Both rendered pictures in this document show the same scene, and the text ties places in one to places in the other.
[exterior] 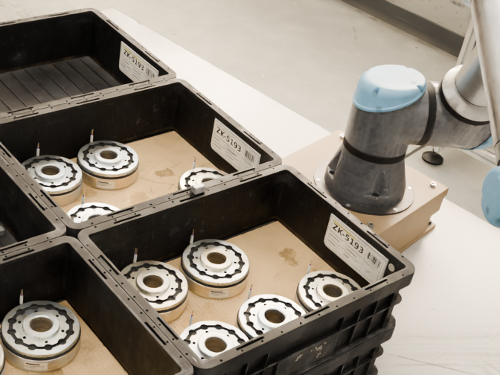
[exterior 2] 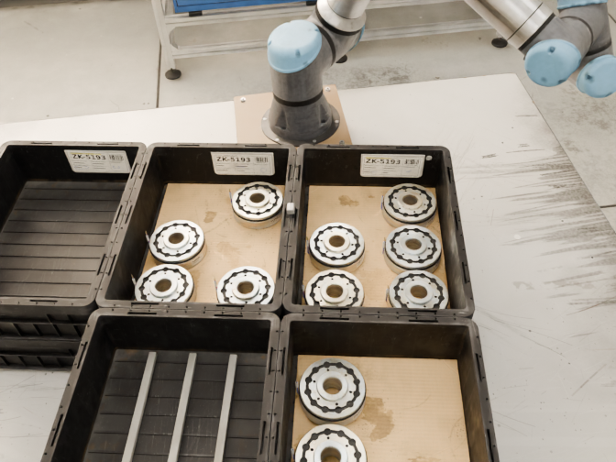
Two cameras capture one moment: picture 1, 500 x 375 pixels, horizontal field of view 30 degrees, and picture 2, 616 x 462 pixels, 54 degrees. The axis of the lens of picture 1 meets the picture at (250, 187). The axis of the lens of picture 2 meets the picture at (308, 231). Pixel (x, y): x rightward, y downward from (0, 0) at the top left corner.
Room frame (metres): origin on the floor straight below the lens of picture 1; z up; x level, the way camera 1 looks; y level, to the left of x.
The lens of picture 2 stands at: (0.56, 0.53, 1.72)
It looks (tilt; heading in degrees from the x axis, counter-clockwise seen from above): 49 degrees down; 320
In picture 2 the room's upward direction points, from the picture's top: 2 degrees counter-clockwise
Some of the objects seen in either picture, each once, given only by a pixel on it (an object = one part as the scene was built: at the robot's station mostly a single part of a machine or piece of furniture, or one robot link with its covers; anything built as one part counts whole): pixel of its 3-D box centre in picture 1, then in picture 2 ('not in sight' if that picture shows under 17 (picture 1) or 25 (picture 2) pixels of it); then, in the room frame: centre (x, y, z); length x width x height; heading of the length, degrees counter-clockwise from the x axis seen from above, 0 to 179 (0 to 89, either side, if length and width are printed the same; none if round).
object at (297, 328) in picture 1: (249, 257); (375, 223); (1.03, -0.02, 0.92); 0.40 x 0.30 x 0.02; 136
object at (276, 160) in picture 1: (133, 149); (207, 220); (1.24, 0.20, 0.92); 0.40 x 0.30 x 0.02; 136
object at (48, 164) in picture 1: (50, 171); (163, 286); (1.21, 0.32, 0.86); 0.05 x 0.05 x 0.01
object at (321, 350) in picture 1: (243, 284); (373, 242); (1.03, -0.02, 0.87); 0.40 x 0.30 x 0.11; 136
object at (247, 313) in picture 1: (273, 320); (412, 246); (0.98, -0.07, 0.86); 0.10 x 0.10 x 0.01
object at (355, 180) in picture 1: (370, 163); (299, 104); (1.46, -0.21, 0.85); 0.15 x 0.15 x 0.10
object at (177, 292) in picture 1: (152, 284); (334, 293); (1.00, 0.11, 0.86); 0.10 x 0.10 x 0.01
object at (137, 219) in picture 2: (130, 175); (211, 238); (1.24, 0.20, 0.87); 0.40 x 0.30 x 0.11; 136
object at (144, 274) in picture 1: (152, 282); (334, 291); (1.00, 0.11, 0.86); 0.05 x 0.05 x 0.01
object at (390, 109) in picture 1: (388, 108); (297, 59); (1.46, -0.21, 0.97); 0.13 x 0.12 x 0.14; 104
